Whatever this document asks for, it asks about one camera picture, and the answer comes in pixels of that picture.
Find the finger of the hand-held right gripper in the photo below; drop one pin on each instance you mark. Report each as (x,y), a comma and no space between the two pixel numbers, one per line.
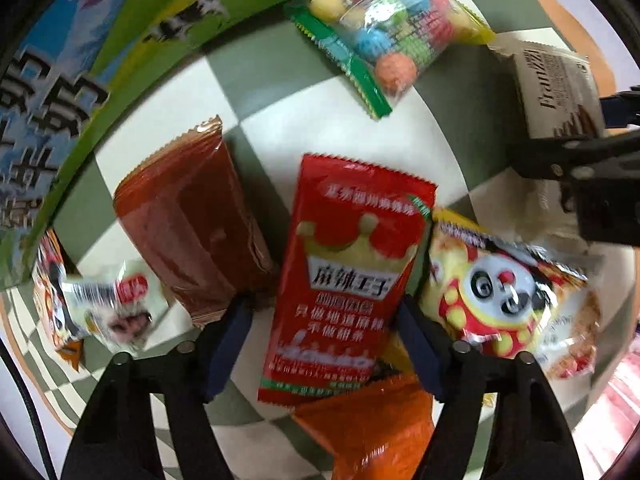
(575,155)
(620,110)

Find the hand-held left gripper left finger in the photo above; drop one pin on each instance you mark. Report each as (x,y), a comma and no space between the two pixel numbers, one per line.
(227,345)

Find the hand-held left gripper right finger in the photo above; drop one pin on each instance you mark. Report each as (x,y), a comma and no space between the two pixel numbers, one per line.
(420,350)

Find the cream biscuit packet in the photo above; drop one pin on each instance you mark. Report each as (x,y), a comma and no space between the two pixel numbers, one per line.
(550,85)

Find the red crown print snack packet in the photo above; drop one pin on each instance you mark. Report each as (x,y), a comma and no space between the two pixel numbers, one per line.
(345,280)

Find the colourful candy ball packet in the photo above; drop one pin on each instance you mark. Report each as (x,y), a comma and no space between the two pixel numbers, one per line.
(395,25)

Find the panda print snack packet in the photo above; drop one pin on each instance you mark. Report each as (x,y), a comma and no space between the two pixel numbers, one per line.
(480,285)

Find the orange snack packet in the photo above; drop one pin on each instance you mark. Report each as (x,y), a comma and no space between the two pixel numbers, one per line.
(365,430)

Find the small white red-label packet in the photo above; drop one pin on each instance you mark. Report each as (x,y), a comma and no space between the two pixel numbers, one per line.
(115,300)

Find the brown snack packet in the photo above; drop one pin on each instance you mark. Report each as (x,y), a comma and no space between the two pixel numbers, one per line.
(190,220)

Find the orange panda print packet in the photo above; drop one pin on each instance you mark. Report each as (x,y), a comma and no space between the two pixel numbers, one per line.
(50,280)

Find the green white checkered mat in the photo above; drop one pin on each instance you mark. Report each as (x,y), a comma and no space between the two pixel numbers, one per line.
(280,110)

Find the green cow print carton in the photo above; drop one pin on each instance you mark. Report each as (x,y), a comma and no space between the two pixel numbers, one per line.
(50,110)

